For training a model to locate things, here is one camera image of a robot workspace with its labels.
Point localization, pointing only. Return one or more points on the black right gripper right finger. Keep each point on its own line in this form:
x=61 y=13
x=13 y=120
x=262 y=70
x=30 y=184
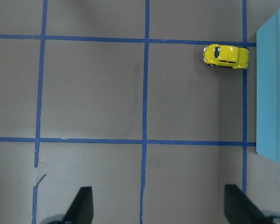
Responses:
x=239 y=209

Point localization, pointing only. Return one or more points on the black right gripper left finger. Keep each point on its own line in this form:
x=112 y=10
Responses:
x=81 y=210

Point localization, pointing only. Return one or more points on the yellow beetle toy car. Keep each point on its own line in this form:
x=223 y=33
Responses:
x=226 y=56

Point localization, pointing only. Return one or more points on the turquoise plastic bin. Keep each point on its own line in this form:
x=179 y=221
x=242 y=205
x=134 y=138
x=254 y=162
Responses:
x=268 y=89

